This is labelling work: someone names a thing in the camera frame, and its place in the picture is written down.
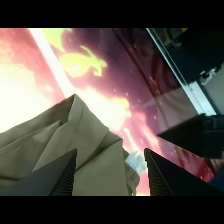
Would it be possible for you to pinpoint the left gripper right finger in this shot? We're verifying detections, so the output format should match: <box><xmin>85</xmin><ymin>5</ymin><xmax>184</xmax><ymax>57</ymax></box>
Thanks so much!
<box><xmin>143</xmin><ymin>147</ymin><xmax>224</xmax><ymax>197</ymax></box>

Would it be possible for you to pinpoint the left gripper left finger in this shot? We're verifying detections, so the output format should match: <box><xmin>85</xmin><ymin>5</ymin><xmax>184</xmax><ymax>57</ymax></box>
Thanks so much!
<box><xmin>0</xmin><ymin>148</ymin><xmax>78</xmax><ymax>197</ymax></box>

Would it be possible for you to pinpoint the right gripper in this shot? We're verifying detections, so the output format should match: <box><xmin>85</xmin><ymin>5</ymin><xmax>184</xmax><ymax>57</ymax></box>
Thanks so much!
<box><xmin>156</xmin><ymin>113</ymin><xmax>224</xmax><ymax>160</ymax></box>

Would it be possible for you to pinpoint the beige garment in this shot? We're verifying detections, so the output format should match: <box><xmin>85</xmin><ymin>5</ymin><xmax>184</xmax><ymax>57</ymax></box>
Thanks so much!
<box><xmin>0</xmin><ymin>93</ymin><xmax>148</xmax><ymax>197</ymax></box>

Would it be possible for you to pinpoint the silver frame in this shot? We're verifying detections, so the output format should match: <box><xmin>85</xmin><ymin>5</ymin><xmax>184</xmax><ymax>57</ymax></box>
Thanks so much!
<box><xmin>145</xmin><ymin>28</ymin><xmax>224</xmax><ymax>116</ymax></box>

